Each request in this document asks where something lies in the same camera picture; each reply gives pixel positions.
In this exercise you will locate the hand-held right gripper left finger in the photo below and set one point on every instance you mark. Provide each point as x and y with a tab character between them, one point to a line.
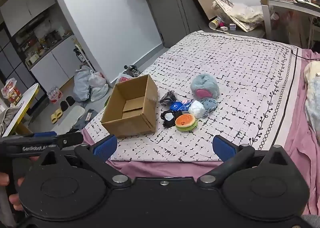
105	146

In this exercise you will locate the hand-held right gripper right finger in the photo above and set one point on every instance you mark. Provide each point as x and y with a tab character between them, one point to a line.
222	149

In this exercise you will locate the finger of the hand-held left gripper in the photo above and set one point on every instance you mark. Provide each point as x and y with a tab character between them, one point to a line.
72	139
45	134

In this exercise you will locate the brown cardboard box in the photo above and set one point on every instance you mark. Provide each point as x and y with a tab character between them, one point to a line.
135	125

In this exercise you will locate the small blue-grey plush toy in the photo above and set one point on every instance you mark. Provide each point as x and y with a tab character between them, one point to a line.
210	105

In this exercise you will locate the hamburger plush toy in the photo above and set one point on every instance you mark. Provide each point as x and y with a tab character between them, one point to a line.
185	120

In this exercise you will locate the white packet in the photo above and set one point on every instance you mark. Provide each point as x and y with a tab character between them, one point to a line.
196	109

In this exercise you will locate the blue tissue pack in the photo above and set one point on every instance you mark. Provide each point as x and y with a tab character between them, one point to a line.
177	105

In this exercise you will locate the black flower plush toy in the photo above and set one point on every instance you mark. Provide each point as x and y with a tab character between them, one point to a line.
165	122

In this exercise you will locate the grey plush toy pink ear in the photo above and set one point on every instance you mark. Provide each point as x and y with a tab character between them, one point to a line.
203	82

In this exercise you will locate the black cloth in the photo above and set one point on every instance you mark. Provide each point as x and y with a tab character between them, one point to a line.
167	97

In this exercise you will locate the person's left hand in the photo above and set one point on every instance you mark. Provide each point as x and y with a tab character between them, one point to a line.
16	201

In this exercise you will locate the yellow slipper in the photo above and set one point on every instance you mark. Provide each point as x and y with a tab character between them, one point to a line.
54	118
59	113

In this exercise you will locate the white floor mat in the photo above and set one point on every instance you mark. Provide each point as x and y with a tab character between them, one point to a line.
73	116

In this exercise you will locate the grey cloth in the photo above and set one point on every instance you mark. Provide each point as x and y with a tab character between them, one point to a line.
8	120

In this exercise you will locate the black slipper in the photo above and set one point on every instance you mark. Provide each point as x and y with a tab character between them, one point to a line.
64	105
70	100

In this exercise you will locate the round table yellow edge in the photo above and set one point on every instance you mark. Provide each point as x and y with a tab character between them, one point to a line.
26	104

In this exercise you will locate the pack of water bottles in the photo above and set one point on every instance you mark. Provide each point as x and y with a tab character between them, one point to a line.
55	95

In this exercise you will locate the red snack bag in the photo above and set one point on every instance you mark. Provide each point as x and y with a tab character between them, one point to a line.
11	91

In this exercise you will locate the grey plastic bag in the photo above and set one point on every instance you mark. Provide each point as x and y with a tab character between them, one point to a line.
81	85

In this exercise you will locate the white plastic bag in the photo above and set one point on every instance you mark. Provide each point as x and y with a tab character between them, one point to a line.
98	85

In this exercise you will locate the red patterned plastic bag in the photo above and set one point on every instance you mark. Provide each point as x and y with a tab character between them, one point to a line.
123	79

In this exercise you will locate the pink bed sheet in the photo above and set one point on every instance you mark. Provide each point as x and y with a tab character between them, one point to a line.
300	142

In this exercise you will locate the pair of sneakers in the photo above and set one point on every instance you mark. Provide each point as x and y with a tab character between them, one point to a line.
132	70

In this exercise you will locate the white black printed blanket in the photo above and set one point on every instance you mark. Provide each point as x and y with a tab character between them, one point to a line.
225	67

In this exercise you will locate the white stand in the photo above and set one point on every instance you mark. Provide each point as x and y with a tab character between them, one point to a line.
81	55

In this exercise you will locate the white kitchen cabinet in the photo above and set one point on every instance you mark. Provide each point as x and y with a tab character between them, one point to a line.
37	30

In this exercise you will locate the pale quilt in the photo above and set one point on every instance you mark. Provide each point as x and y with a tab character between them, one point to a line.
313	92

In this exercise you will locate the small purple box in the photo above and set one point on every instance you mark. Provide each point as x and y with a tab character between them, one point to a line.
232	27

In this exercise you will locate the dark grey wardrobe door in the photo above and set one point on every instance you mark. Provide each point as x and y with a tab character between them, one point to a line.
165	12

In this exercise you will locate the white desk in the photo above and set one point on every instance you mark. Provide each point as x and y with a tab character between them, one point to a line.
282	5

